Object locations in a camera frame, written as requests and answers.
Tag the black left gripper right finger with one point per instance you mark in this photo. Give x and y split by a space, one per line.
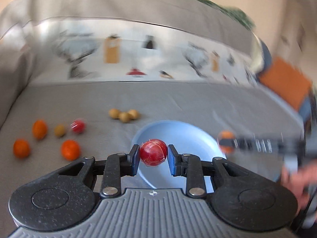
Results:
238 197

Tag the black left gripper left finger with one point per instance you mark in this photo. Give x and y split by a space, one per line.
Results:
67 196

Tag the orange tangerine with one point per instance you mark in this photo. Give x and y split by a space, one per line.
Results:
21 148
39 129
70 150
225 135

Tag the red round fruit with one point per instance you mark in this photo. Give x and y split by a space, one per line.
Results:
78 126
153 152

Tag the small brown round fruit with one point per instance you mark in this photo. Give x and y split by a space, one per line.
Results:
134 114
124 117
59 131
114 113

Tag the right hand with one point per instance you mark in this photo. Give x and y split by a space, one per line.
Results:
296 182

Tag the orange blue cushion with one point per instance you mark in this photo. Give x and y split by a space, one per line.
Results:
287 82

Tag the light blue plate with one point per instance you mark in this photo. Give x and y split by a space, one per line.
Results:
186 138

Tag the grey patterned sofa cover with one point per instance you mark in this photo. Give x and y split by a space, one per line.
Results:
176 60

